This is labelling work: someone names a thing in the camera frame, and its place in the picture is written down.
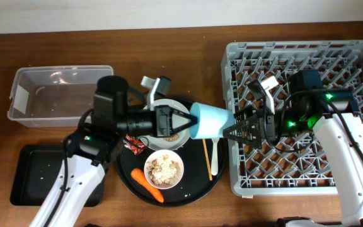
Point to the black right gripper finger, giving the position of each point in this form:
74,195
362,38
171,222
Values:
247,114
247,131

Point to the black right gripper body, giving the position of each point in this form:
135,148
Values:
270,127

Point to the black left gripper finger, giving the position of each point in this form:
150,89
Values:
183,127
180,113

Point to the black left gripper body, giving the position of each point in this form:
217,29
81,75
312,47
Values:
160,119

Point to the light blue cup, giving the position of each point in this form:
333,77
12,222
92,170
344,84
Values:
211,121

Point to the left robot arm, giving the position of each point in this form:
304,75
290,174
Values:
97,141

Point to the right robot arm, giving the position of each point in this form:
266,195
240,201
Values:
332,116

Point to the grey dishwasher rack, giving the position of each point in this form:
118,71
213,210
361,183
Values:
298,164

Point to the grey-white plate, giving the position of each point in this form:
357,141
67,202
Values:
158,143

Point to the brown cookie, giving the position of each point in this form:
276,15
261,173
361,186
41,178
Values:
172,138

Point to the wooden chopstick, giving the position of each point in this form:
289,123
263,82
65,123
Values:
207,159

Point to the red snack wrapper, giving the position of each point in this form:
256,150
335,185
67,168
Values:
133,144

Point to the white plastic fork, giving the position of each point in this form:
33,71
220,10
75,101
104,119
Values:
214,161

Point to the white bowl with oatmeal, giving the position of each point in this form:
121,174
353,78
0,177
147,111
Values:
164,169

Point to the round black tray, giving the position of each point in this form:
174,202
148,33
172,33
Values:
195,182

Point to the orange carrot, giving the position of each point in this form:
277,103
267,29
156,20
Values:
139,176

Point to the clear plastic bin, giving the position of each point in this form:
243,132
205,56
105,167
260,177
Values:
54,96

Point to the black rectangular tray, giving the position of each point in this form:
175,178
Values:
36,172

